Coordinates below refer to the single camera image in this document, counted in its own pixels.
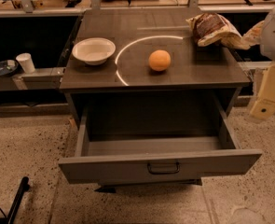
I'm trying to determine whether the white bowl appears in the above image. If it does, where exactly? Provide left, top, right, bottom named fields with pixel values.
left=72, top=37, right=116, bottom=65

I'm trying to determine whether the orange fruit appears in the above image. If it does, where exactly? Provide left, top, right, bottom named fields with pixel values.
left=148, top=49, right=171, bottom=72

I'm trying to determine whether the brown chip bag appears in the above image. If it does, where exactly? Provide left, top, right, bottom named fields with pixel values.
left=186, top=13, right=264, bottom=50

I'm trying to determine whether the white paper cup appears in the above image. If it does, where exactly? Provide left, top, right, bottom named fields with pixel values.
left=16, top=53, right=35, bottom=74

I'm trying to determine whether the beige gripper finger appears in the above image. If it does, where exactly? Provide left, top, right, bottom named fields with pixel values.
left=249, top=62, right=275, bottom=121

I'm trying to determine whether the dark round plate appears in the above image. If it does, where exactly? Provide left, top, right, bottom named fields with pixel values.
left=0, top=60, right=19, bottom=77

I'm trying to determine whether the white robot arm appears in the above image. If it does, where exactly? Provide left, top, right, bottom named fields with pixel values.
left=249, top=7, right=275, bottom=120

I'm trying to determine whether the black stand leg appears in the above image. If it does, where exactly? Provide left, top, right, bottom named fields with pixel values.
left=0, top=176, right=30, bottom=224

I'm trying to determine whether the grey drawer cabinet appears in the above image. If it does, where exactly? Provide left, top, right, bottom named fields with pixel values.
left=58, top=7, right=253, bottom=194

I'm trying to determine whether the grey top drawer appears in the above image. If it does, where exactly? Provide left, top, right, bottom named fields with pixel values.
left=59, top=99, right=262, bottom=186

